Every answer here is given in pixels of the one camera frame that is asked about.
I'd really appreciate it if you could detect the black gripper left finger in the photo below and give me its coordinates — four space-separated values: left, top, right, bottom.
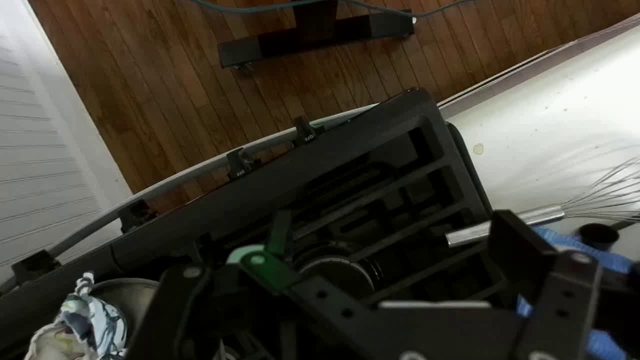
126 261 223 360

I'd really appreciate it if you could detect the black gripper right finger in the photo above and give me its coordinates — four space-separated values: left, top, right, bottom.
489 208 606 360

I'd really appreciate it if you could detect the black measuring spoon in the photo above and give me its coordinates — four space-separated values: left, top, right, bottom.
576 221 623 252

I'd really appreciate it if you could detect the colourful patterned dish towel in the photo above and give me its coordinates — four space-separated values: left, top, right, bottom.
24 269 130 360

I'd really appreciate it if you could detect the black gas stove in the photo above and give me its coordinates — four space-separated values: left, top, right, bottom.
0 87 509 360

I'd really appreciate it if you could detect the black stand base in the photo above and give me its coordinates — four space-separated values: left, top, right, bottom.
217 0 420 72

